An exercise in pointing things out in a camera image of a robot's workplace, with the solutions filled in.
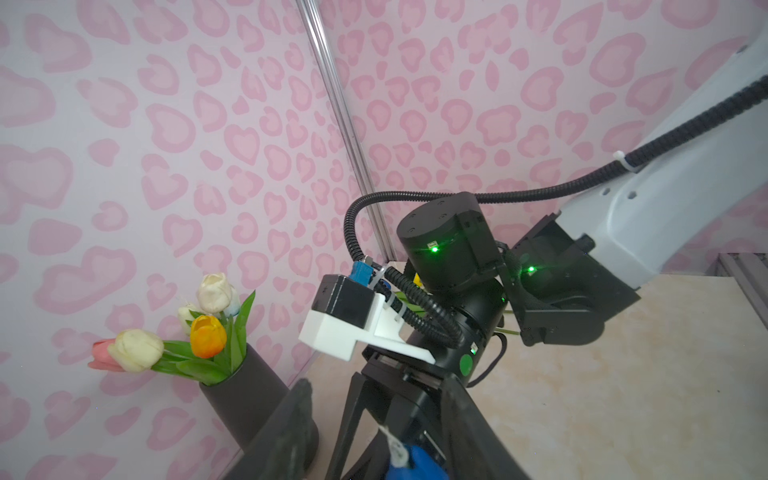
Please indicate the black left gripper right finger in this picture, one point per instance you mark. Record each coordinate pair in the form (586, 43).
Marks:
(471, 448)

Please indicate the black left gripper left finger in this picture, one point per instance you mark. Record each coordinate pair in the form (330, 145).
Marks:
(282, 448)

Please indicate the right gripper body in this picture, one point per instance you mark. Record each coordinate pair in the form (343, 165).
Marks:
(403, 394)

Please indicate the blue tulip front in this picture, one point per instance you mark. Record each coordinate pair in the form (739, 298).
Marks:
(409, 462)

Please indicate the dark grey vase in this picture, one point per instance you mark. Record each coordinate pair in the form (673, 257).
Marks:
(245, 401)

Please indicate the orange tulip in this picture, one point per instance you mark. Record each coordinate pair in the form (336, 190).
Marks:
(208, 336)

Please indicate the cream white tulip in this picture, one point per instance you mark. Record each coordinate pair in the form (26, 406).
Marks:
(136, 351)

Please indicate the pink tulip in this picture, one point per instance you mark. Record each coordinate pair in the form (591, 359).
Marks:
(101, 359)

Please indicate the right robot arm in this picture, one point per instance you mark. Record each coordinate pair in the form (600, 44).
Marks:
(437, 271)

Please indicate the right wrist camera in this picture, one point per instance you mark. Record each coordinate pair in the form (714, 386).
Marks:
(347, 310)

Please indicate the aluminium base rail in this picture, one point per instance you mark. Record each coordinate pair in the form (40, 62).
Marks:
(750, 272)

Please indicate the aluminium corner post right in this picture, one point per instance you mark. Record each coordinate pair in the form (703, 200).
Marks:
(310, 14)

